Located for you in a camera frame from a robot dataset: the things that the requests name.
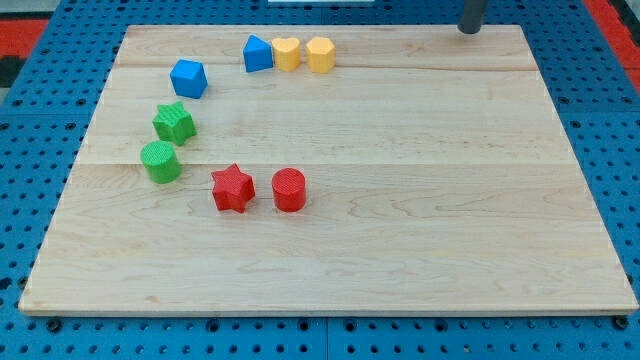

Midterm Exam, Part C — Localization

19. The green cylinder block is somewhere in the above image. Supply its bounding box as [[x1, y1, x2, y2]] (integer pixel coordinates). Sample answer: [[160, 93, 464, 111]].
[[140, 140, 182, 184]]

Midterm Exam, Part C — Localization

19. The green star block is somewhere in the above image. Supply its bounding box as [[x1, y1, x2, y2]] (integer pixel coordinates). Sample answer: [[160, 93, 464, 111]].
[[152, 101, 197, 146]]

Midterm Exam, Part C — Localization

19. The wooden board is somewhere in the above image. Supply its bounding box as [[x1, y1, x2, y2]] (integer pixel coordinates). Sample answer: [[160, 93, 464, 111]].
[[19, 25, 638, 317]]

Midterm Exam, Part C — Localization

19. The blue cube block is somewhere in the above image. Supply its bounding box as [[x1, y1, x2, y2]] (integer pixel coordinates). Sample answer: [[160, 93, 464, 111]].
[[170, 59, 208, 99]]

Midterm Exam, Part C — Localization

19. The yellow heart block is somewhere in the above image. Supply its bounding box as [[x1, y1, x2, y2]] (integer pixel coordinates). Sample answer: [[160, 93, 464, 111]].
[[271, 37, 301, 72]]

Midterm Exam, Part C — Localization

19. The blue triangular block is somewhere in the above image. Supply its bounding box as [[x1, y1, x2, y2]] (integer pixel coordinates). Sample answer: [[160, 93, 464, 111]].
[[243, 34, 274, 72]]

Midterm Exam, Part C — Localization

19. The red star block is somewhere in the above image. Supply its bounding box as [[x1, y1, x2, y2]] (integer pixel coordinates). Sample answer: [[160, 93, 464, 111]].
[[211, 163, 255, 213]]

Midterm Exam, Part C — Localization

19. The red cylinder block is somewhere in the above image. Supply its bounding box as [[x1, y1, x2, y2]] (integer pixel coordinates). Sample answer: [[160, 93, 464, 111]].
[[272, 168, 306, 212]]

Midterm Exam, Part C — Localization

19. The yellow hexagon block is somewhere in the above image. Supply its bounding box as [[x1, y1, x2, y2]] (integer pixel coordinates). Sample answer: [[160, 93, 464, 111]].
[[305, 37, 335, 74]]

